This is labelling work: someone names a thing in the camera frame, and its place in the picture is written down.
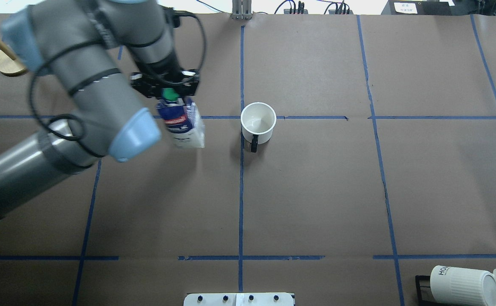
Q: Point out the white smiley mug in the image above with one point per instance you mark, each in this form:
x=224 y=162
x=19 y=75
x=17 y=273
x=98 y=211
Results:
x=258 y=121

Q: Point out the blue white milk carton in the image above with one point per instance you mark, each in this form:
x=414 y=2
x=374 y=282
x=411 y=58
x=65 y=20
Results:
x=182 y=119

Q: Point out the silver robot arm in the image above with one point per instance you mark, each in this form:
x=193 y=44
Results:
x=70 y=39

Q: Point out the black box with label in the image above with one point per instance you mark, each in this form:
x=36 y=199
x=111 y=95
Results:
x=419 y=7

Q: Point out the white mug lower rack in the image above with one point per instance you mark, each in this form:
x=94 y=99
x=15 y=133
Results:
x=463 y=287

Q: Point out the wooden mug tree stand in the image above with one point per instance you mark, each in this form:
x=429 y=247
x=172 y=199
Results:
x=10 y=64

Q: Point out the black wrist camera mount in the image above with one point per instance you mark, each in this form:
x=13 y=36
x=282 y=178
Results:
x=151 y=87

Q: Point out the aluminium frame post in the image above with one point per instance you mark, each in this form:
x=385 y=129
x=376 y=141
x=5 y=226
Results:
x=242 y=10

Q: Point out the white pedestal column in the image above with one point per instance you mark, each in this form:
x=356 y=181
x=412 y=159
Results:
x=240 y=299

